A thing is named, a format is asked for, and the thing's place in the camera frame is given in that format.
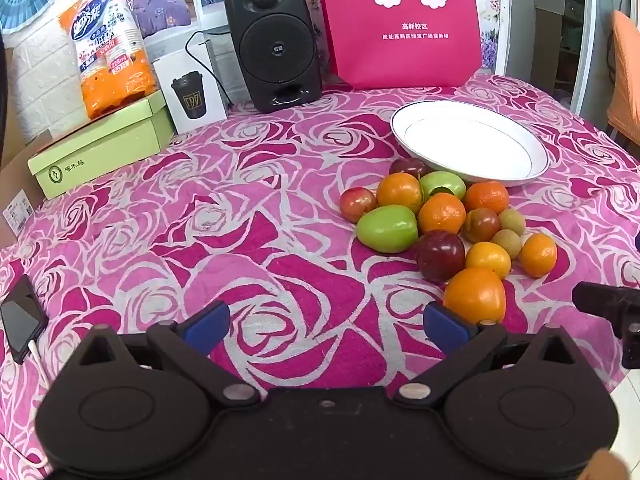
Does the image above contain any pink rose printed blanket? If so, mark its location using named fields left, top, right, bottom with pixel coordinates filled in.
left=0, top=74, right=640, bottom=480

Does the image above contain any pink tote bag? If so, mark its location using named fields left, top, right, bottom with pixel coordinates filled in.
left=314, top=0, right=483, bottom=92

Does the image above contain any black smartphone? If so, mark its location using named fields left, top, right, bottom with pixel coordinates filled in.
left=0, top=275, right=49, bottom=365

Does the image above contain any thin black speaker cable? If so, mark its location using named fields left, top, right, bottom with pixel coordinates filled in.
left=185, top=30, right=233, bottom=106

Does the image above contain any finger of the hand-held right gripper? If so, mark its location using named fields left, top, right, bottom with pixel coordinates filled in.
left=571, top=281, right=640, bottom=322

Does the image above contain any red green tomato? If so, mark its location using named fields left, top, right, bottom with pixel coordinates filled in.
left=463, top=207, right=501, bottom=244

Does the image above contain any thick black cable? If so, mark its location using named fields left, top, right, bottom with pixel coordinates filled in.
left=0, top=45, right=10, bottom=161

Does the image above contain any red apple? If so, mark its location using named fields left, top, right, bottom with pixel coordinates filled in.
left=339, top=187, right=378, bottom=224

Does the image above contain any floral wall sticker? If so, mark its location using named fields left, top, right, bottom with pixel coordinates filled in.
left=480, top=0, right=516, bottom=73

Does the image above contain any orange chair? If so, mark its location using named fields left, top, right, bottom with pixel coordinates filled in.
left=607, top=10, right=640, bottom=136

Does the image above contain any black speaker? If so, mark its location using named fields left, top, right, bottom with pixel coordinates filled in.
left=224, top=0, right=323, bottom=114

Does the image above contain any small orange mandarin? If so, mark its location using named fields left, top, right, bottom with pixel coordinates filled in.
left=519, top=233, right=558, bottom=278

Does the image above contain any grey door frame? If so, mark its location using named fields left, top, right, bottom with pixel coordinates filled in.
left=567, top=0, right=618, bottom=116

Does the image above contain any white box with cup print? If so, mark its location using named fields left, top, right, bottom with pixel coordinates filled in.
left=151, top=51, right=228, bottom=136

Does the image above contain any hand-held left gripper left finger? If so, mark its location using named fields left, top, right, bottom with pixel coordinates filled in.
left=74, top=301, right=262, bottom=407

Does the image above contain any brown cardboard box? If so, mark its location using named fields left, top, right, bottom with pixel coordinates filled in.
left=0, top=130, right=53, bottom=246

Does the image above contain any white charging cable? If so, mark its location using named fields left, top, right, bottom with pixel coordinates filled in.
left=0, top=340, right=51, bottom=471

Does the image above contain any dark red plum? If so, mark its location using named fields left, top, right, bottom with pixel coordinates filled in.
left=389, top=157, right=431, bottom=181
left=416, top=230, right=467, bottom=283

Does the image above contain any yellow orange citrus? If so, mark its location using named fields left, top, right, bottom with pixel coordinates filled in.
left=465, top=241, right=512, bottom=281

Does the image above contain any green apple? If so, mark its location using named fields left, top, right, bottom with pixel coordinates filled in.
left=419, top=171, right=467, bottom=202
left=356, top=206, right=419, bottom=254

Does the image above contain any purple bedding poster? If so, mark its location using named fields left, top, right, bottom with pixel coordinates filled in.
left=125, top=0, right=201, bottom=41

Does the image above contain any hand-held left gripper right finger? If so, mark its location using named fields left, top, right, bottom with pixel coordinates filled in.
left=392, top=301, right=583, bottom=407

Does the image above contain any green cardboard box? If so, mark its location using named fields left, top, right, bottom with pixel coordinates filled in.
left=27, top=90, right=176, bottom=200

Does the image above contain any orange paper cup package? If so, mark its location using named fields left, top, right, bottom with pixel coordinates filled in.
left=59, top=0, right=158, bottom=120

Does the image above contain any white oval plate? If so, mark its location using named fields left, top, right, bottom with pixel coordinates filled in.
left=390, top=100, right=550, bottom=187

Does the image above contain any orange with stem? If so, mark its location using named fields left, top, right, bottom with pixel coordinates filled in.
left=443, top=267, right=507, bottom=324

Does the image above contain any small green brown longan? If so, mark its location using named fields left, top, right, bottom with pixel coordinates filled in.
left=499, top=208, right=526, bottom=236
left=491, top=229, right=523, bottom=260

